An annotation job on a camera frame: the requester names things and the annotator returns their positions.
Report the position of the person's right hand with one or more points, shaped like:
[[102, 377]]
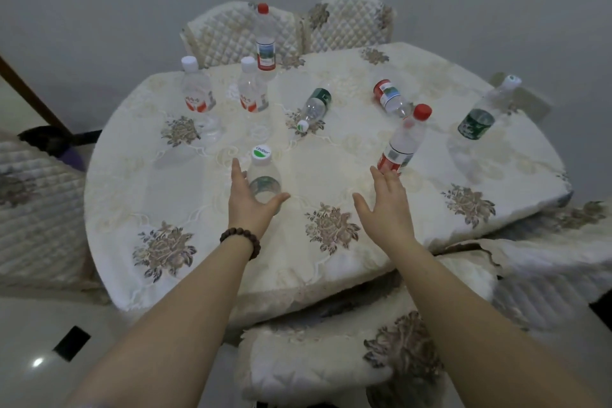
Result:
[[389, 216]]

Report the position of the cream floral tablecloth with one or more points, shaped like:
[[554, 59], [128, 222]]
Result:
[[344, 154]]

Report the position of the clear bottle orange label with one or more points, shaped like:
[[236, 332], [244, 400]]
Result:
[[197, 92], [252, 92]]

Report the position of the white cloth-covered table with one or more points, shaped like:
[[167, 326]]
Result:
[[210, 231]]

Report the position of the person's left hand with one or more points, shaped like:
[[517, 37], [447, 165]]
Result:
[[248, 211]]

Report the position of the person's right forearm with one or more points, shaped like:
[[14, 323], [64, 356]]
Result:
[[478, 336]]

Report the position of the black frying pan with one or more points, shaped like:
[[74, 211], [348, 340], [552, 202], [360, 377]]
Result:
[[43, 140]]

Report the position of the person's left forearm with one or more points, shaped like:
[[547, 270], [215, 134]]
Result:
[[167, 336]]

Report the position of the chair with quilted cream cover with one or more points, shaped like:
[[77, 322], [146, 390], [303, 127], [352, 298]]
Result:
[[43, 211], [311, 364], [550, 278], [349, 20], [224, 34]]

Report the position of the tall bottle red cap blue label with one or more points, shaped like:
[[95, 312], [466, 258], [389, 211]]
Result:
[[266, 54]]

